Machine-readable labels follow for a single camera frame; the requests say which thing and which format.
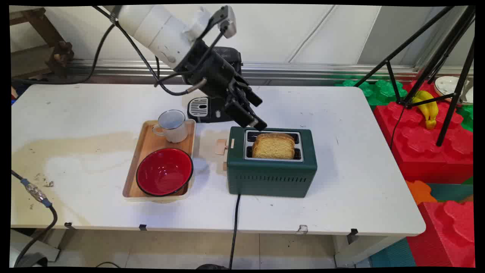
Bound red enamel bowl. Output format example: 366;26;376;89
136;147;194;197

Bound black toaster power cord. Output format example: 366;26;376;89
228;193;242;270

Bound yellow toy bananas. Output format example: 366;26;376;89
411;90;439;130

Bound aluminium wall rail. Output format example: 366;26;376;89
11;59;474;81

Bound teal foam mat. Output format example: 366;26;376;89
369;237;417;268

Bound red foam block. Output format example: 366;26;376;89
373;80;474;185
405;200;476;268

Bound green toaster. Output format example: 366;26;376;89
215;126;318;198

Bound black cable with metal connector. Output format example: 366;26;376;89
11;170;59;268

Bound white enamel mug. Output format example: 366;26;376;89
152;109;189;144

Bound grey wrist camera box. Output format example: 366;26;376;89
211;5;238;39

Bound black coffee machine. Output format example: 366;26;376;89
181;46;243;124

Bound bread slice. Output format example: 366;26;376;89
252;132;296;160

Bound wooden serving tray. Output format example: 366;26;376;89
122;119;197;201

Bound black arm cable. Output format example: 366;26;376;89
11;5;208;97

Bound green foam block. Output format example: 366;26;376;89
335;78;410;107

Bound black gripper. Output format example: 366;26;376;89
175;39;268;132

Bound orange foam piece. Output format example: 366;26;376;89
405;180;438;206

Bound white plate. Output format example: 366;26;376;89
433;75;474;105

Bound wooden frame furniture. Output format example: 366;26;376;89
10;6;75;78

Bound black tripod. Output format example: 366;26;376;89
353;5;476;147

